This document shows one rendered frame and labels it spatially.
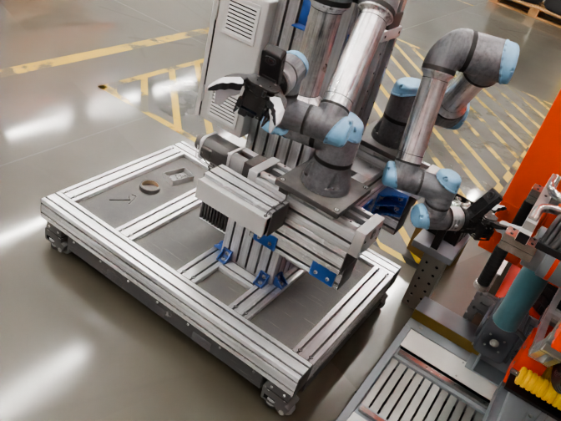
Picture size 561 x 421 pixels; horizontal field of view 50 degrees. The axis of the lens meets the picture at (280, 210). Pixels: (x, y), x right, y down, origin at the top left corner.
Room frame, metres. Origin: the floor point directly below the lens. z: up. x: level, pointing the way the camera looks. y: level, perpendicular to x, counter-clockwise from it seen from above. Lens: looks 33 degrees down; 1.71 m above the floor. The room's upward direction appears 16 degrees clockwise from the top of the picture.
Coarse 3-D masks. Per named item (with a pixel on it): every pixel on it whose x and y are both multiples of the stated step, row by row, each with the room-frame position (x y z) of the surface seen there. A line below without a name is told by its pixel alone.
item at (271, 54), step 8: (264, 48) 1.15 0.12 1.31; (272, 48) 1.15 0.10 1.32; (280, 48) 1.16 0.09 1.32; (264, 56) 1.16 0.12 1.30; (272, 56) 1.15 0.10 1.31; (280, 56) 1.15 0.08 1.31; (264, 64) 1.17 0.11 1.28; (272, 64) 1.16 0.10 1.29; (280, 64) 1.15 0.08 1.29; (264, 72) 1.18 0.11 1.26; (272, 72) 1.17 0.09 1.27; (280, 72) 1.17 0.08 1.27; (280, 80) 1.21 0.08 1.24
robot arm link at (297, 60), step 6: (288, 54) 1.34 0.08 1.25; (294, 54) 1.35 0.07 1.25; (300, 54) 1.37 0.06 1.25; (288, 60) 1.30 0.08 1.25; (294, 60) 1.32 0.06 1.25; (300, 60) 1.34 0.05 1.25; (306, 60) 1.37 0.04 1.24; (294, 66) 1.29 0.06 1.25; (300, 66) 1.32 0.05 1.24; (306, 66) 1.36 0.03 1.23; (300, 72) 1.31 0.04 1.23; (306, 72) 1.36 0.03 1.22; (300, 78) 1.31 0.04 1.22; (300, 84) 1.33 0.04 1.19; (294, 90) 1.31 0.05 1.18
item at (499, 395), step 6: (504, 384) 1.65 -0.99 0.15; (498, 390) 1.60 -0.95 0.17; (504, 390) 1.63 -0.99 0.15; (498, 396) 1.59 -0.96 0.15; (504, 396) 1.60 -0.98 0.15; (492, 402) 1.56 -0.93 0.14; (498, 402) 1.56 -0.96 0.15; (492, 408) 1.50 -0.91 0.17; (498, 408) 1.53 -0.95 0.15; (486, 414) 1.50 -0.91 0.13; (492, 414) 1.50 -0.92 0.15; (498, 414) 1.51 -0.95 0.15; (486, 420) 1.44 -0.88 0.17; (492, 420) 1.47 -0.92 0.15
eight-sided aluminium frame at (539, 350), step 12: (552, 300) 1.58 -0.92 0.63; (552, 312) 1.53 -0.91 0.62; (540, 324) 1.49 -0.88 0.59; (552, 324) 1.50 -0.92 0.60; (540, 336) 1.40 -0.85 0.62; (552, 336) 1.20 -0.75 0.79; (540, 348) 1.21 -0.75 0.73; (552, 348) 1.19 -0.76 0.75; (540, 360) 1.31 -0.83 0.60; (552, 360) 1.23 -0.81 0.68
